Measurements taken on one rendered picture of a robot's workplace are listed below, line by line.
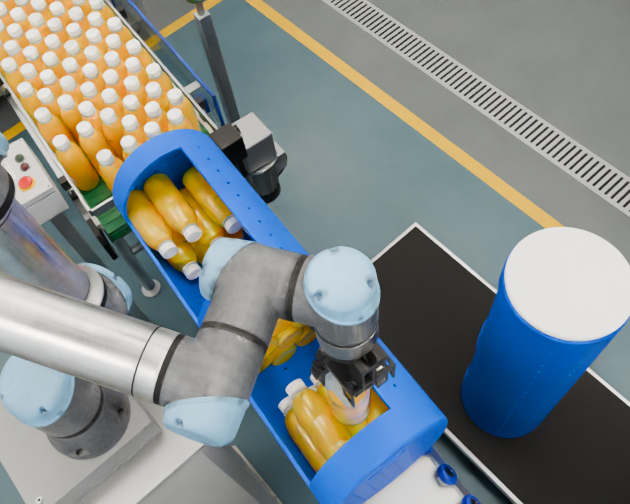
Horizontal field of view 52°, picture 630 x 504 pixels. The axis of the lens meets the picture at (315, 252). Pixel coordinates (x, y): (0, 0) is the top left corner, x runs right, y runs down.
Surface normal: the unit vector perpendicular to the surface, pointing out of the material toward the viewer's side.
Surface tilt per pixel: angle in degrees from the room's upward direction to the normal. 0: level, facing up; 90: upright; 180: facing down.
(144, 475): 0
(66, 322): 13
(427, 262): 0
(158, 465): 0
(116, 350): 19
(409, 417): 28
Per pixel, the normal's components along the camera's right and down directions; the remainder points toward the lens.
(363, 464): -0.37, -0.26
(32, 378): -0.14, -0.36
